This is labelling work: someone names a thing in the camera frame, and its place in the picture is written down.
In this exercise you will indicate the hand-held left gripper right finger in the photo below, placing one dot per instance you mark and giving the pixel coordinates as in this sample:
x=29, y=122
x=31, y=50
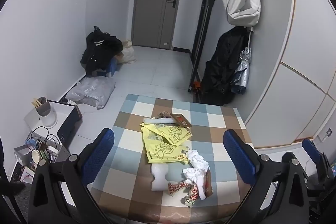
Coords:
x=239, y=158

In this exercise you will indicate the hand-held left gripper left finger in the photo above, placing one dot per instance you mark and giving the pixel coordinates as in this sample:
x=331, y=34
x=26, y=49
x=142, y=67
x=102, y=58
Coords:
x=97, y=155

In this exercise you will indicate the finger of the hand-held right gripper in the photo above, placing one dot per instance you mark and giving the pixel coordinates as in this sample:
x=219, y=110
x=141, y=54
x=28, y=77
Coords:
x=309, y=149

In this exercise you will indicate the brown paper scrap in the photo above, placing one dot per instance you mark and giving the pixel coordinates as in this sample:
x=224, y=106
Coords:
x=209, y=184

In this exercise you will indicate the white tissue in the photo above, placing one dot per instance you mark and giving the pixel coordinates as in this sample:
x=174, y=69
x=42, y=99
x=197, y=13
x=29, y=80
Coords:
x=198, y=161

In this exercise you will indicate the yellow bicycle print bag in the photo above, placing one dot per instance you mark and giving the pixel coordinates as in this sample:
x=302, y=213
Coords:
x=160, y=154
x=170, y=133

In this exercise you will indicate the white foam piece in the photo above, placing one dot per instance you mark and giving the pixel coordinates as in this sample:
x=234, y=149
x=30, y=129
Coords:
x=160, y=176

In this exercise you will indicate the red patterned wrapper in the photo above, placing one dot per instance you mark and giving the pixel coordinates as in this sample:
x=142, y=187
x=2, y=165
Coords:
x=178, y=186

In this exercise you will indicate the brown cardboard with red label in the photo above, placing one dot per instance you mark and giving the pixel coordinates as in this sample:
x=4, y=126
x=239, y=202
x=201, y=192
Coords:
x=181, y=120

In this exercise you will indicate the white paper roll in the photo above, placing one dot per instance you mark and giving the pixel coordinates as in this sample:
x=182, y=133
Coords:
x=160, y=121

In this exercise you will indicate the dark wrapper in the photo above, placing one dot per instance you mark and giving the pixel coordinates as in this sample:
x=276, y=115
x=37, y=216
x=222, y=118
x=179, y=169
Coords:
x=162, y=115

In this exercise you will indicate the checked tablecloth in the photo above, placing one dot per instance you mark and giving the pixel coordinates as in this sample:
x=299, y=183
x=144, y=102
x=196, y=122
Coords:
x=131, y=179

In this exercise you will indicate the white box with navy sides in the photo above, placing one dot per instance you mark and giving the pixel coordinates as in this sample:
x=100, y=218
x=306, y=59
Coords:
x=65, y=111

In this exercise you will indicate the white paper cup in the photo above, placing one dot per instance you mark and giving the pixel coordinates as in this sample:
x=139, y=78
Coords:
x=36, y=156

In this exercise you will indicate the white utensil holder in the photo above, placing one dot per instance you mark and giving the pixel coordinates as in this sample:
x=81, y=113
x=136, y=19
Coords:
x=46, y=115

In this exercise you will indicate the grey plastic bag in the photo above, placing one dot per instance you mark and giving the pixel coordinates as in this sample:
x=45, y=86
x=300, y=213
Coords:
x=92, y=90

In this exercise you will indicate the clear plastic box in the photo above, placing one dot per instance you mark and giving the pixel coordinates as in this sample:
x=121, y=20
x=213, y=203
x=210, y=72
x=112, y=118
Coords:
x=22, y=154

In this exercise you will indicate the wooden chopsticks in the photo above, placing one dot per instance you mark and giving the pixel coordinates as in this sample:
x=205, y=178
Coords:
x=36, y=102

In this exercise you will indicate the folded silver umbrella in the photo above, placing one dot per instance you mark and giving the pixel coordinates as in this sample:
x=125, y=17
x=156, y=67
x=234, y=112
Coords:
x=241, y=74

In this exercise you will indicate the small orange black tool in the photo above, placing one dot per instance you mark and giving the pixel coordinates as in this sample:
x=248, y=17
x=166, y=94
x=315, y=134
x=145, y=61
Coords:
x=196, y=85

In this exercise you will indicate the blue stool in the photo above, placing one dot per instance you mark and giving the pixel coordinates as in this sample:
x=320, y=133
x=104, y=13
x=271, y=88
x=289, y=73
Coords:
x=112, y=66

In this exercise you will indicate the hanging black jacket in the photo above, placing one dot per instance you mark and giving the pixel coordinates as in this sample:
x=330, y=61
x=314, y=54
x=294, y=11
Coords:
x=223, y=64

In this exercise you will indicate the black backpack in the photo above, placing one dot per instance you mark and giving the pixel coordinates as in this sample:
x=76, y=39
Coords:
x=99, y=50

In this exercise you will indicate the cream cloth bag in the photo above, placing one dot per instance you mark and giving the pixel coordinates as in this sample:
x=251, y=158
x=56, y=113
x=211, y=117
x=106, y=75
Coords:
x=128, y=54

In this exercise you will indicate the white wardrobe with wood trim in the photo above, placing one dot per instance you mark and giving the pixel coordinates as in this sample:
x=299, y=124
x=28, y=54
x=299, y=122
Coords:
x=302, y=43

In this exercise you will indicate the brown paper bag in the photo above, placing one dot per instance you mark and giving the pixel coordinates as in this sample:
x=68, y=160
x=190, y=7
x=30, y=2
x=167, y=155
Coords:
x=126, y=43

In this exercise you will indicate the grey brown door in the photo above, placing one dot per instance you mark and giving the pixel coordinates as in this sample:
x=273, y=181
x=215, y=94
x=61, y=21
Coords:
x=152, y=3

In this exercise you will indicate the wall socket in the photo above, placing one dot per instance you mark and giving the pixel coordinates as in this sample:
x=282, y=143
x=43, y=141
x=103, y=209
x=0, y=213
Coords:
x=327, y=132

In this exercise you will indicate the black metal frame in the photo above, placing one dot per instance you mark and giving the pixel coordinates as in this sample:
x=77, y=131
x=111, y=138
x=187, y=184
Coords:
x=207, y=11

